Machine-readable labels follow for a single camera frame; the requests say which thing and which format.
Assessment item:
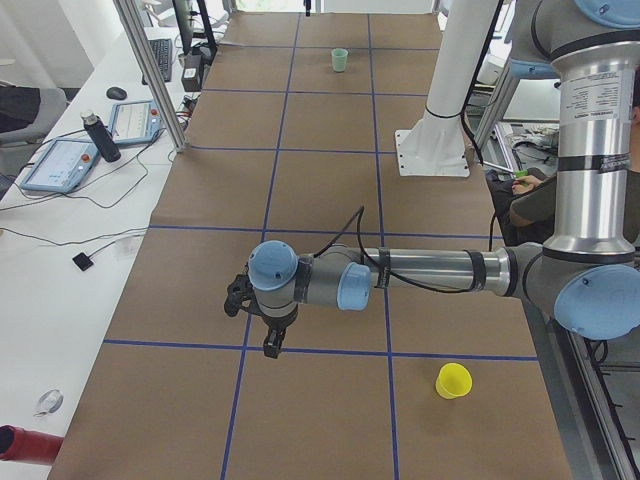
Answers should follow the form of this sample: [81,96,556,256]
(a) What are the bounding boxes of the blue teach pendant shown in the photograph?
[20,139,99,193]
[109,100,162,146]

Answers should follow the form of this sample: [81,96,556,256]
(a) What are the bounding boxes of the clear plastic tape dispenser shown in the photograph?
[34,389,64,417]

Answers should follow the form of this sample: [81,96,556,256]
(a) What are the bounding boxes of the small black square device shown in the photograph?
[72,252,94,271]

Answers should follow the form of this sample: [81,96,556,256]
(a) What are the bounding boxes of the seated person dark shirt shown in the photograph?
[489,58,639,258]

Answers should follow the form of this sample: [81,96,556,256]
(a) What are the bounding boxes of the green handled tool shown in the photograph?
[513,170,534,189]

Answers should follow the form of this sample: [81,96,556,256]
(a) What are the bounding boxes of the far blue teach pendant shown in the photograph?
[109,100,162,146]

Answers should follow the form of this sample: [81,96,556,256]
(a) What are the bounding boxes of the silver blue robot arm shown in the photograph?
[246,1,639,358]

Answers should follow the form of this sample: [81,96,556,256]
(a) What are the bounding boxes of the yellow plastic cup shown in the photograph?
[435,363,473,400]

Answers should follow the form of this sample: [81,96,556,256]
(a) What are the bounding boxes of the aluminium frame post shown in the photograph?
[113,0,186,153]

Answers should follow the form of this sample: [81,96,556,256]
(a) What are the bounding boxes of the red cylinder object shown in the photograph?
[1,425,64,466]

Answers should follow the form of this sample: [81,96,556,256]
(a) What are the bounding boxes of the black water bottle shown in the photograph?
[80,110,121,163]

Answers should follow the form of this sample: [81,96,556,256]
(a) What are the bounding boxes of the black computer mouse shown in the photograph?
[105,86,128,101]

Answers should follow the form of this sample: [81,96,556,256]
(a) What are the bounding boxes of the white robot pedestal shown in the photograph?
[395,0,502,178]

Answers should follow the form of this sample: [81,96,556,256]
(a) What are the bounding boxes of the black power adapter box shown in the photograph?
[181,54,203,93]

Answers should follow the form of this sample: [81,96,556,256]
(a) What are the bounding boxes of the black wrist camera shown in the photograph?
[224,274,259,317]

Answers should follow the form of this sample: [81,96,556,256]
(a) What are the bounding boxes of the black keyboard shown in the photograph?
[148,39,173,83]

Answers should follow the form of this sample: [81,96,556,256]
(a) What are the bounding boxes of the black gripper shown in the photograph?
[261,313,296,359]

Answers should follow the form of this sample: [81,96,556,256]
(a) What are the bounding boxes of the near blue teach pendant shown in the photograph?
[20,139,99,193]

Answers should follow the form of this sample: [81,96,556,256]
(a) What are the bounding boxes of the green plastic cup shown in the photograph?
[331,48,349,73]

